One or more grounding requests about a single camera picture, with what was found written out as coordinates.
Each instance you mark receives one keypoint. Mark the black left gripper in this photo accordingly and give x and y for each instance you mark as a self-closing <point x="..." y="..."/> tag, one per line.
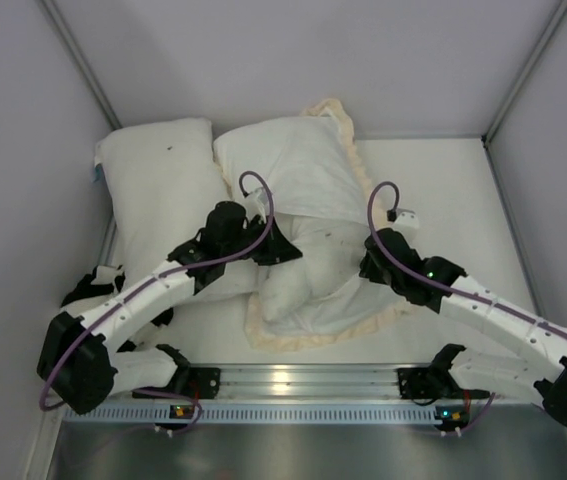
<point x="273" y="242"/>

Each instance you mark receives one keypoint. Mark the black and white striped pillowcase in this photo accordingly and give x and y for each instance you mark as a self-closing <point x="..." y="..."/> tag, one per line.
<point x="98" y="286"/>

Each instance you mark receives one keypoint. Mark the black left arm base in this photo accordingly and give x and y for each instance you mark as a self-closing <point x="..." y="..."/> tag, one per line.
<point x="194" y="382"/>

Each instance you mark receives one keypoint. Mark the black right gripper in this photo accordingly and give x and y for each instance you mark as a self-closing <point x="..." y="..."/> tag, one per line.
<point x="376" y="262"/>

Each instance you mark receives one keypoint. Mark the aluminium frame post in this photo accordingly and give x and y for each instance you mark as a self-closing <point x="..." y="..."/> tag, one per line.
<point x="62" y="29"/>
<point x="550" y="29"/>

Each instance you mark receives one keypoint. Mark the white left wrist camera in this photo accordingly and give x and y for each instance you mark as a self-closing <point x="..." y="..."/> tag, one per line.
<point x="257" y="205"/>

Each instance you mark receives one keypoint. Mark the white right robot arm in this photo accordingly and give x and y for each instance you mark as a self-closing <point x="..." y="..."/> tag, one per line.
<point x="536" y="372"/>

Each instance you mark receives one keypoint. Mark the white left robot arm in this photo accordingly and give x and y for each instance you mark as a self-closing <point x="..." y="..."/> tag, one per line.
<point x="84" y="358"/>

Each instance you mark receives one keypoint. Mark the left aluminium frame post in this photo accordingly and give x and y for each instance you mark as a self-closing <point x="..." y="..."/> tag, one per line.
<point x="62" y="29"/>

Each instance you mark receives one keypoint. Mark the aluminium mounting rail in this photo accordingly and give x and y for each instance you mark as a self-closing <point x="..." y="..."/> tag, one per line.
<point x="363" y="381"/>

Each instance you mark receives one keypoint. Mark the bare white pillow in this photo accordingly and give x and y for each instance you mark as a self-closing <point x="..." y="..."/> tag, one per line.
<point x="163" y="183"/>

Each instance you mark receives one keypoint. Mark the right aluminium frame post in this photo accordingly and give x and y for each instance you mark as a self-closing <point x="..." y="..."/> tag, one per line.
<point x="550" y="29"/>

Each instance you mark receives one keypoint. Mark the perforated grey cable duct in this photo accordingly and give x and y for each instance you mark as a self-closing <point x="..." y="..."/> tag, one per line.
<point x="278" y="414"/>

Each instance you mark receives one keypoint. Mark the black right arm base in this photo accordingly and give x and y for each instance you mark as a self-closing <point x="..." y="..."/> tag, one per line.
<point x="425" y="385"/>

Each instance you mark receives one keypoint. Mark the grey pillowcase with cream frill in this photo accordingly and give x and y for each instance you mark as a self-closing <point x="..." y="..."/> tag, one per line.
<point x="311" y="165"/>

